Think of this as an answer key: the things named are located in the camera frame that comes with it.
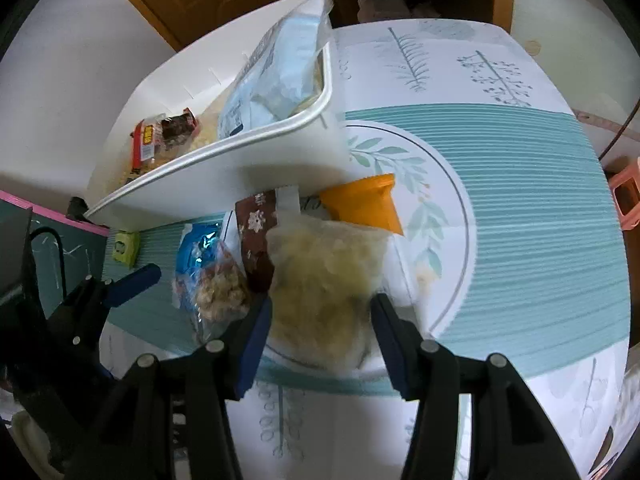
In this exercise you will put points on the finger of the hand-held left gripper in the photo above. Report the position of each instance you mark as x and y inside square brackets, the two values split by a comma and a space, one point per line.
[135, 280]

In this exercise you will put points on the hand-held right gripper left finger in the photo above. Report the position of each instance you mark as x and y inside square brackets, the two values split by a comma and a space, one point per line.
[255, 350]

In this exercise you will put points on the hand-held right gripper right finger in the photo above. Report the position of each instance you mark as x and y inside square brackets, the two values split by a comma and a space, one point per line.
[392, 355]

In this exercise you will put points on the pale yellow snack packet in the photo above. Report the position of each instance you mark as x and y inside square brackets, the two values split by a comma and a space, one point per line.
[325, 280]

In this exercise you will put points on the white plastic bin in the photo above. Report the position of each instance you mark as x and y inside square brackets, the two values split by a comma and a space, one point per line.
[225, 180]

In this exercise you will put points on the clear nut packet red strip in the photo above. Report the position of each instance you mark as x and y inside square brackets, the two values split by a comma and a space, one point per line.
[150, 140]

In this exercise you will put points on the light blue packet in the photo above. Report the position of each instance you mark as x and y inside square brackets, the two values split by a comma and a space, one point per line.
[280, 70]

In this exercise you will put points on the small green packet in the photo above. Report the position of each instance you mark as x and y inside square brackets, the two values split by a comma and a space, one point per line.
[125, 248]

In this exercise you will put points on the blue foil snack packet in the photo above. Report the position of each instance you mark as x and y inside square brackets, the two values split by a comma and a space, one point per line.
[200, 260]

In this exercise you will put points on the brown snowflake print packet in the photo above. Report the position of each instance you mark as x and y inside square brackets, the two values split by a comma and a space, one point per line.
[256, 242]

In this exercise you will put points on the orange packet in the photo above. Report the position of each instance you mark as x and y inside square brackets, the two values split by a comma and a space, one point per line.
[365, 201]

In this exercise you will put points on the printed teal white tablecloth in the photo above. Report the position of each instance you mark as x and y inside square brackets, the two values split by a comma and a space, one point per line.
[525, 210]

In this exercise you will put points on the pink plastic stool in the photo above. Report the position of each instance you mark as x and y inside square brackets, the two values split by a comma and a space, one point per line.
[627, 180]

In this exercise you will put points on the pale floral wardrobe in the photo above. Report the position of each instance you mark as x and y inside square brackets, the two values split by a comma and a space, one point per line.
[575, 35]

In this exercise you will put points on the green chalkboard pink frame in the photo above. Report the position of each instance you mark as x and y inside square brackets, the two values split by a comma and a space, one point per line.
[80, 255]

